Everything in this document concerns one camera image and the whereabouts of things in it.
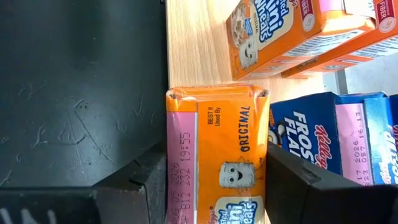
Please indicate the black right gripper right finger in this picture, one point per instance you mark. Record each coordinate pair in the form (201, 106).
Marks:
(283, 193)

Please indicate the orange Mini Wheats cereal box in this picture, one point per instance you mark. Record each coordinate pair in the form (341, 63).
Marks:
(230, 140)
(387, 18)
(267, 34)

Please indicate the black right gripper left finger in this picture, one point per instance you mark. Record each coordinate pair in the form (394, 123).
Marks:
(146, 199)

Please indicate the black table mat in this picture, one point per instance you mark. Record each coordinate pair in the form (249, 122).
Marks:
(77, 77)

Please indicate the blue Frosted Flakes cereal box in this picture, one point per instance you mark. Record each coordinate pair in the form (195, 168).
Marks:
(304, 133)
(394, 140)

